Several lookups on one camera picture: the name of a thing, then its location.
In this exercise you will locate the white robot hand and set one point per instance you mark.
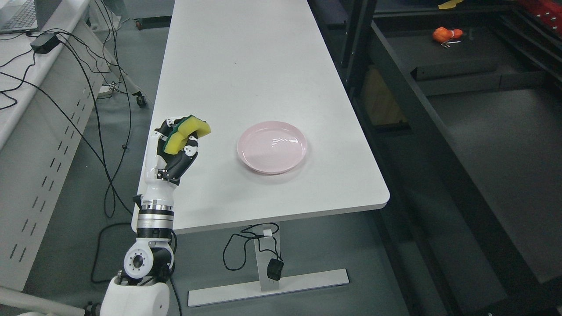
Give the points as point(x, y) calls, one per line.
point(160, 168)

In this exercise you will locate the yellow green sponge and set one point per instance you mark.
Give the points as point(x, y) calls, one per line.
point(182, 129)

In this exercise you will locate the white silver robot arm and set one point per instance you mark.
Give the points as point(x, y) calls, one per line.
point(140, 289)

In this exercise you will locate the black metal shelf rack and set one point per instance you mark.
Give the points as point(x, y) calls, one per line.
point(468, 137)

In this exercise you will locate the pink round plate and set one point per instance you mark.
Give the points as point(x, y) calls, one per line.
point(272, 147)

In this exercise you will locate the white perforated side desk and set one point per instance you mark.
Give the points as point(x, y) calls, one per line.
point(47, 103)

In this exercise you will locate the black hanging power brick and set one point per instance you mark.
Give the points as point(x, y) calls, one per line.
point(274, 269)

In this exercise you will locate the black power adapter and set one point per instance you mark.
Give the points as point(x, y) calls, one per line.
point(44, 43)

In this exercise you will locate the grey laptop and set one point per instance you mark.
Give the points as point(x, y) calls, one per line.
point(25, 15)

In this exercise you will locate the orange plastic bag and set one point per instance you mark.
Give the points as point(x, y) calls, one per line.
point(442, 34)

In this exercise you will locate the yellow tape piece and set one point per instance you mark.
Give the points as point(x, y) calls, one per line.
point(450, 4)

